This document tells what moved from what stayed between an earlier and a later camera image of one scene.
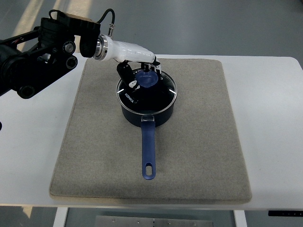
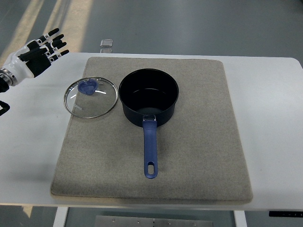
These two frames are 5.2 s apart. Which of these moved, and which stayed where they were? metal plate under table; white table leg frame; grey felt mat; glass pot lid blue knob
Moved: glass pot lid blue knob
Stayed: white table leg frame; grey felt mat; metal plate under table
